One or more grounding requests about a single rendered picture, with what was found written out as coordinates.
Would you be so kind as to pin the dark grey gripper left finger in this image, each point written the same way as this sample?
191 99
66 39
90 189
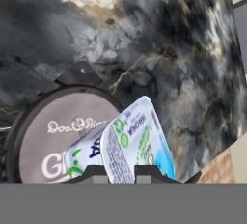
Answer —
96 173

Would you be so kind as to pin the small white yogurt container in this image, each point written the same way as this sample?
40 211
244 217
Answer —
128 141

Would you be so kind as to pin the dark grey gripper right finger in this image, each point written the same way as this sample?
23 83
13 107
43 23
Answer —
148 173

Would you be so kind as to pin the large black yogurt container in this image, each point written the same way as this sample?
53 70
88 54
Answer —
48 131

